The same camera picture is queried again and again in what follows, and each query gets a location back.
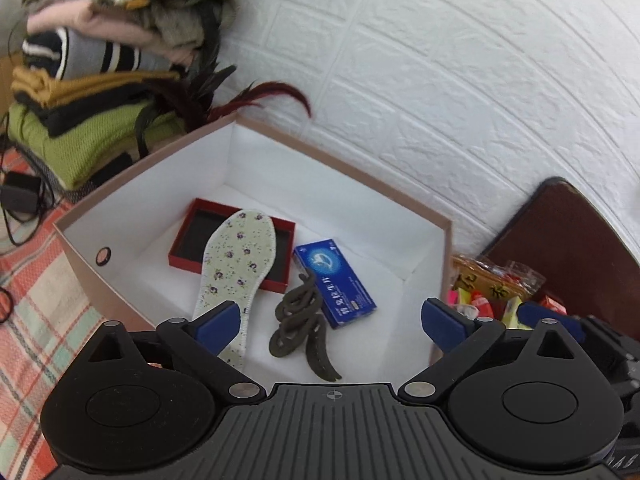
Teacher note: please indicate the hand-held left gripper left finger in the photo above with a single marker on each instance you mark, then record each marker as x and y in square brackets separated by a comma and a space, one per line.
[217, 327]

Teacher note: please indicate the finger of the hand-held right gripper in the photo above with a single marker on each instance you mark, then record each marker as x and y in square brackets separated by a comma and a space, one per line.
[530, 313]

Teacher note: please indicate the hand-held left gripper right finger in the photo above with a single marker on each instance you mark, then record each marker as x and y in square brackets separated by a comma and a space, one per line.
[442, 325]

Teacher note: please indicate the white shoe insole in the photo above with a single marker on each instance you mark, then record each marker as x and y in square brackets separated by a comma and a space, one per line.
[235, 255]

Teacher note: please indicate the red tray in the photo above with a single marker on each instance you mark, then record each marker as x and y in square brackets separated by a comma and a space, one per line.
[192, 240]

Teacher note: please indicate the dark curved coil piece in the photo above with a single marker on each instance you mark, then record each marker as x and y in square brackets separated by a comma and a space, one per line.
[320, 355]

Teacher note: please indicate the blue medicine box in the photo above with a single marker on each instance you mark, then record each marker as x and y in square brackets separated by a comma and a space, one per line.
[335, 280]

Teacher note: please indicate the large brown cardboard box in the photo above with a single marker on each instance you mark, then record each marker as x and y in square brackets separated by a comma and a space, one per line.
[350, 220]

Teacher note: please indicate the neon yellow pink packet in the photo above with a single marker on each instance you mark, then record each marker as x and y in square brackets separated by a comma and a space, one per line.
[510, 312]

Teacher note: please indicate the brown wooden board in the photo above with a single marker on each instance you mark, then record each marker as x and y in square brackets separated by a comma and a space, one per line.
[575, 240]

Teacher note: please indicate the dark red feathers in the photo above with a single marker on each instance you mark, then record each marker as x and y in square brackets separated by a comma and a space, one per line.
[210, 100]

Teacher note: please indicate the black power adapter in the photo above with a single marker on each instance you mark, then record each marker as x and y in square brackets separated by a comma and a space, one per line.
[20, 192]

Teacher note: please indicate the pile of folded clothes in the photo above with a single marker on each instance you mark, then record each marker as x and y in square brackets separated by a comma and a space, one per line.
[90, 110]

